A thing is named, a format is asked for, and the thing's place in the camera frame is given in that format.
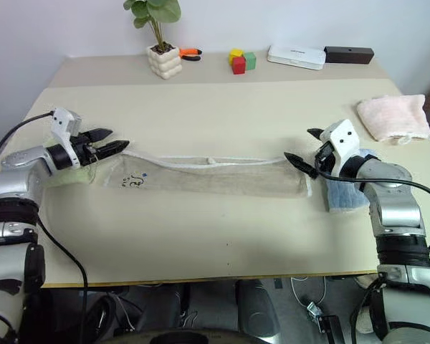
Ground thin white cable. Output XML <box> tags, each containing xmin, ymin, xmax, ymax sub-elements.
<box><xmin>290</xmin><ymin>274</ymin><xmax>328</xmax><ymax>310</ymax></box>

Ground green leafy plant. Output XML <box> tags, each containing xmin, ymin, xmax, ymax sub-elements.
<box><xmin>123</xmin><ymin>0</ymin><xmax>182</xmax><ymax>51</ymax></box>

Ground white bubble plant pot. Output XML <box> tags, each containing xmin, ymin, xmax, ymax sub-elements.
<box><xmin>145</xmin><ymin>42</ymin><xmax>183</xmax><ymax>80</ymax></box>

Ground black metal bracket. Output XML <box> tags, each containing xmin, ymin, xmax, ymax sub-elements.
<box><xmin>317</xmin><ymin>313</ymin><xmax>345</xmax><ymax>344</ymax></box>

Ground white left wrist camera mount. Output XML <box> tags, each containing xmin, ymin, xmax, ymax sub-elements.
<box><xmin>50</xmin><ymin>106</ymin><xmax>84</xmax><ymax>166</ymax></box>

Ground light blue towel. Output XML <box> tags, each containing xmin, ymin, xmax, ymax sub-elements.
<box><xmin>322</xmin><ymin>147</ymin><xmax>379</xmax><ymax>215</ymax></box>

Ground orange handled pliers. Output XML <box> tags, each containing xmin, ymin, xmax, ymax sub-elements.
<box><xmin>178</xmin><ymin>47</ymin><xmax>204</xmax><ymax>62</ymax></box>

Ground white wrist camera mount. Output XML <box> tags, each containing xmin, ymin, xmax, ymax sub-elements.
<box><xmin>50</xmin><ymin>106</ymin><xmax>84</xmax><ymax>166</ymax></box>
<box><xmin>318</xmin><ymin>119</ymin><xmax>362</xmax><ymax>178</ymax></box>

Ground dark rounded grey shape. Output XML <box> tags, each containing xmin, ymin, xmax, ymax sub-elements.
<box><xmin>235</xmin><ymin>278</ymin><xmax>282</xmax><ymax>340</ymax></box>

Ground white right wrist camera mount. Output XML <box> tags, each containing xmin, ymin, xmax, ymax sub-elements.
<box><xmin>318</xmin><ymin>119</ymin><xmax>362</xmax><ymax>178</ymax></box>

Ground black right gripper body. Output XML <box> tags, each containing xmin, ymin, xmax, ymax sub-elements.
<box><xmin>313</xmin><ymin>140</ymin><xmax>338</xmax><ymax>178</ymax></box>

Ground dark brown rectangular box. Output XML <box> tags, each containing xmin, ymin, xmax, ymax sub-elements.
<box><xmin>323</xmin><ymin>45</ymin><xmax>376</xmax><ymax>66</ymax></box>

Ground small metal clamp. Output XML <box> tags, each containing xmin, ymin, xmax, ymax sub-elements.
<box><xmin>305</xmin><ymin>300</ymin><xmax>324</xmax><ymax>322</ymax></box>

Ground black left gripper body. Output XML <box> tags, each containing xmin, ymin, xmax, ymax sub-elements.
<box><xmin>70</xmin><ymin>132</ymin><xmax>102</xmax><ymax>167</ymax></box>

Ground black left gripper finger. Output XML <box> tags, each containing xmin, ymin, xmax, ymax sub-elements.
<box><xmin>98</xmin><ymin>140</ymin><xmax>131</xmax><ymax>157</ymax></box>
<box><xmin>88</xmin><ymin>128</ymin><xmax>114</xmax><ymax>143</ymax></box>

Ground folded pink towel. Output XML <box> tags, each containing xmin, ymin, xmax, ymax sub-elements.
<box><xmin>355</xmin><ymin>93</ymin><xmax>430</xmax><ymax>146</ymax></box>

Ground white flat box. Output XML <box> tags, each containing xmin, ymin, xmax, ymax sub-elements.
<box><xmin>266</xmin><ymin>44</ymin><xmax>328</xmax><ymax>71</ymax></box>

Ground light green towel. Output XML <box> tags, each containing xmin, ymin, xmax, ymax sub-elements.
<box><xmin>42</xmin><ymin>165</ymin><xmax>98</xmax><ymax>190</ymax></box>

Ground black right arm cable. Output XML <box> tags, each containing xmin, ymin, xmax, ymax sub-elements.
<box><xmin>314</xmin><ymin>160</ymin><xmax>430</xmax><ymax>254</ymax></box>

